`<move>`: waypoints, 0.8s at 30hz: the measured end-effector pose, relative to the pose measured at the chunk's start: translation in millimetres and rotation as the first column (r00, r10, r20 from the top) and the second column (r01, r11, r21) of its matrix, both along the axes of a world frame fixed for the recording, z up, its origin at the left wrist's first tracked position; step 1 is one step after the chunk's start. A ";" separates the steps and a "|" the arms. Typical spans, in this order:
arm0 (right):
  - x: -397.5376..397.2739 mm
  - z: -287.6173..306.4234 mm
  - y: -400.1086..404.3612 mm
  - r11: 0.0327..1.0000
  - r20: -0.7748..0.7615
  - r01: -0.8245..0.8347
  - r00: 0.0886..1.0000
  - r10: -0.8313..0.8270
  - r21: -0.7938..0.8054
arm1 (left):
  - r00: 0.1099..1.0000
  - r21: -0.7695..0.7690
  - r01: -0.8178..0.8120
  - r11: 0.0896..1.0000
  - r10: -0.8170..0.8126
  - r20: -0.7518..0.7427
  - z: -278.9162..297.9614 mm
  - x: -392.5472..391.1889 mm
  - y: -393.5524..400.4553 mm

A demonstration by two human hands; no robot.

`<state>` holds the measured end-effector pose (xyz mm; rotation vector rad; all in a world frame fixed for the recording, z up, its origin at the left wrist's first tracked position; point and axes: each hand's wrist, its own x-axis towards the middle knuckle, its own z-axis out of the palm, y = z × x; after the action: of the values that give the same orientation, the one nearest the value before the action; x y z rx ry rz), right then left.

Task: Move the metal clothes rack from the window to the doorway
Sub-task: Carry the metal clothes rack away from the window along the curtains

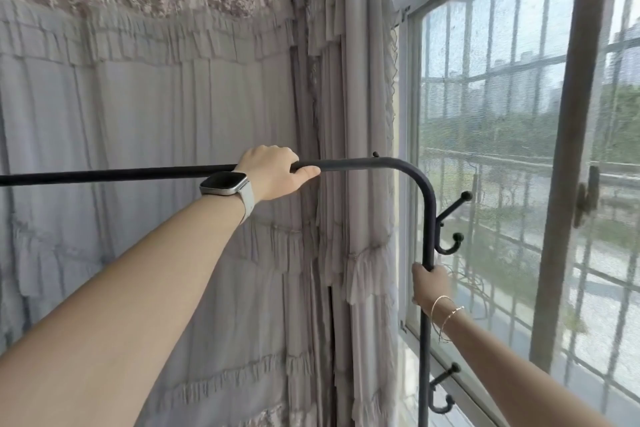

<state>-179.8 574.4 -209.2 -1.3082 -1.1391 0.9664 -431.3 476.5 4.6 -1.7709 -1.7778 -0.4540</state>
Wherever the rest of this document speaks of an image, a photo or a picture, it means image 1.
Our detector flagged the person's left hand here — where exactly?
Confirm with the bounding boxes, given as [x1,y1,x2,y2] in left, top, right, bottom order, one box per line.
[234,144,322,202]

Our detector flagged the person's right hand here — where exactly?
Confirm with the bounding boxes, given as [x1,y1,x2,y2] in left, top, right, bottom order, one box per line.
[410,262,454,316]

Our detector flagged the black metal clothes rack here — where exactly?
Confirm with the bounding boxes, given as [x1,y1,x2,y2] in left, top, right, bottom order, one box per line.
[0,151,474,427]

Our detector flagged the person's right forearm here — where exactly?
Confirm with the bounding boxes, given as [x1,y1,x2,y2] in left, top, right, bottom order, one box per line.
[434,306,618,427]

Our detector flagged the person's left forearm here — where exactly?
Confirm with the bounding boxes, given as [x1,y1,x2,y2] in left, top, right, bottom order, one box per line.
[0,194,247,427]

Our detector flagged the beige ruffled curtain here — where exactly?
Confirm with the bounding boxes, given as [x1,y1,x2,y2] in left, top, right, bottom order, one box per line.
[300,0,402,427]

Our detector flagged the white smartwatch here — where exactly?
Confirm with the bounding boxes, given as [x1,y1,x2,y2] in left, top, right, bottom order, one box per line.
[199,171,256,226]

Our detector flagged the grey ruffled curtain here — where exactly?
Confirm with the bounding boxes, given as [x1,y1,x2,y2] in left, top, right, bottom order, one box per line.
[0,0,321,427]

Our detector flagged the window security bars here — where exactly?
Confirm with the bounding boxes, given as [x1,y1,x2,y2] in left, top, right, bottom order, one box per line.
[420,0,640,412]

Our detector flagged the thin gold bracelets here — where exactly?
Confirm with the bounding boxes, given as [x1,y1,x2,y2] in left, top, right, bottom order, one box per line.
[430,295,466,344]

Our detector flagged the metal window handle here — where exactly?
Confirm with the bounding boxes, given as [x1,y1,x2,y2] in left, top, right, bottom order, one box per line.
[573,165,601,229]

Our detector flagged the grey window frame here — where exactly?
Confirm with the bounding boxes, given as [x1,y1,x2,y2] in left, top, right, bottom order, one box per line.
[393,0,640,427]

